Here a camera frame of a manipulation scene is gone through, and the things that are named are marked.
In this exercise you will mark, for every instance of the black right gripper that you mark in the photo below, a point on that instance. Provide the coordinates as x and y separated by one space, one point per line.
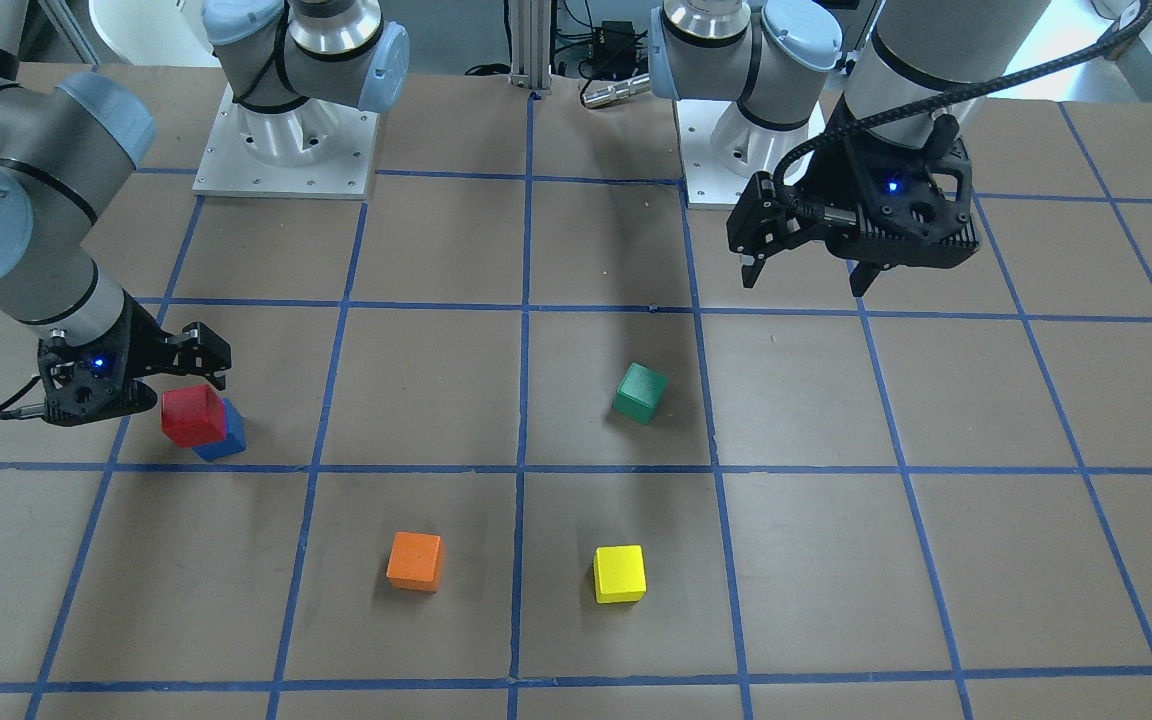
143 347

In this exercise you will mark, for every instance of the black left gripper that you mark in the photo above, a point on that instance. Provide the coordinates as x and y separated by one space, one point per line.
839 178

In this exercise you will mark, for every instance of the red wooden block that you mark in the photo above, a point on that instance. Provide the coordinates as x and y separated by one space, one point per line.
193 416

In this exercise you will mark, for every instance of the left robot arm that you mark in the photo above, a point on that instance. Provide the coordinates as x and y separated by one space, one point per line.
923 60

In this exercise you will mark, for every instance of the blue wooden block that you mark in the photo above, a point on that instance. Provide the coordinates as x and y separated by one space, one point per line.
234 440

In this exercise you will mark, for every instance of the green wooden block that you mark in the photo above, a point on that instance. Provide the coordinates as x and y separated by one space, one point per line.
639 393

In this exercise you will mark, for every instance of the orange wooden block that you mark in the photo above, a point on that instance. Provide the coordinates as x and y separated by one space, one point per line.
416 561

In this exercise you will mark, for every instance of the yellow wooden block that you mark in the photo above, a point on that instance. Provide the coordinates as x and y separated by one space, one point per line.
619 573

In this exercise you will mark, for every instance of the silver cylindrical connector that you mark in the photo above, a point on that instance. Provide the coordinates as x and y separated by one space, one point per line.
617 91

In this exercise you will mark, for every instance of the black electronics box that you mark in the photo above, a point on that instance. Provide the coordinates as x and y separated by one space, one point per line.
614 45

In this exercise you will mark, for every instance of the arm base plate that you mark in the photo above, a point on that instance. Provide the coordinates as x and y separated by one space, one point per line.
321 150
716 160

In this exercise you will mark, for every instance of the aluminium frame post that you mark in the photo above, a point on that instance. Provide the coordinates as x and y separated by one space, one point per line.
530 35

